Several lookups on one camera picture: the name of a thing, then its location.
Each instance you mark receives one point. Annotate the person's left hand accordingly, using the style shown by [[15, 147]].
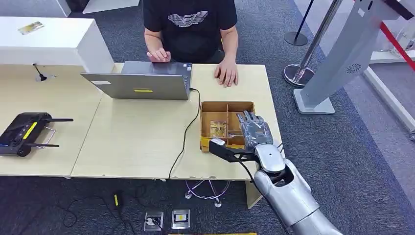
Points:
[[227, 73]]

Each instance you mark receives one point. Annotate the person's right hand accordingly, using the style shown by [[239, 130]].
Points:
[[159, 55]]

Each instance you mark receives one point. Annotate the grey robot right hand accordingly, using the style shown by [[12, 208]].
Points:
[[257, 133]]

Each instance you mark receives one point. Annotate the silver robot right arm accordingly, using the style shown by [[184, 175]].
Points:
[[291, 194]]

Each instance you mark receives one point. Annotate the grey laptop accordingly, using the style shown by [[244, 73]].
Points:
[[142, 82]]

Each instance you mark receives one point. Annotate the person's torso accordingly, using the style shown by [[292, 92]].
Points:
[[191, 35]]

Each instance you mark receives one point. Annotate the gold printed card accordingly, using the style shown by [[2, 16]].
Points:
[[218, 129]]

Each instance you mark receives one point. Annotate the wooden compartment box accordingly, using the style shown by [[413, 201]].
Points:
[[215, 115]]

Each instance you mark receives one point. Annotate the pale desk leg panel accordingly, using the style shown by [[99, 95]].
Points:
[[251, 194]]

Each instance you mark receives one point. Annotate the white furniture panel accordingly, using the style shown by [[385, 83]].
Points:
[[110, 5]]

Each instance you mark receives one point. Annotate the chrome chair base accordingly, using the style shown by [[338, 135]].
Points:
[[218, 201]]

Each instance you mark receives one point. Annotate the white counter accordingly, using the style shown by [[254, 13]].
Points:
[[48, 43]]

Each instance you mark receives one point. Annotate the steel floor socket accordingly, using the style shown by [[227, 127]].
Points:
[[180, 219], [153, 221]]

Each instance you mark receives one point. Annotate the grey kiosk stand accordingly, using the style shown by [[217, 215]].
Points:
[[348, 53]]

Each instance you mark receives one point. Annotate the pale printed card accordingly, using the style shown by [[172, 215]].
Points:
[[30, 28]]

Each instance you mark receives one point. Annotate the black remote controller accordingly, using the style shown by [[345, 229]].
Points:
[[19, 134]]

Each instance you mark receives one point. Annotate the red barrier belt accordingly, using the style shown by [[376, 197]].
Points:
[[394, 42]]

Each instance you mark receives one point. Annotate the black stanchion post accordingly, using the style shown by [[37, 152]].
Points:
[[295, 38]]

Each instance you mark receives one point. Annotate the chrome stanchion post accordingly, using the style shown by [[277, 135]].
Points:
[[311, 45]]

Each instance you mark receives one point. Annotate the grey floor rail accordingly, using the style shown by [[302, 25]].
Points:
[[389, 99]]

